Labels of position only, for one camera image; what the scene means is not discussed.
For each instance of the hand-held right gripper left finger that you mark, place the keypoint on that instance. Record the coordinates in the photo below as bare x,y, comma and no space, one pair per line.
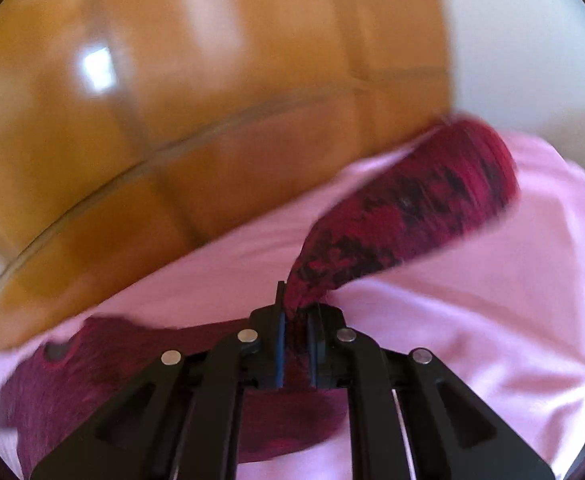
278,355

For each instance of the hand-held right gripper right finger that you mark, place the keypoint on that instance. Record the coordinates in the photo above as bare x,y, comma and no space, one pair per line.
314,355

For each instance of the maroon patterned knit sweater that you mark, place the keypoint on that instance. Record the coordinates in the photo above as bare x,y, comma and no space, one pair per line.
422,200

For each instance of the pink blanket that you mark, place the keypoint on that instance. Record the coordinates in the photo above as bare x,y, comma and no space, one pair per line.
472,310

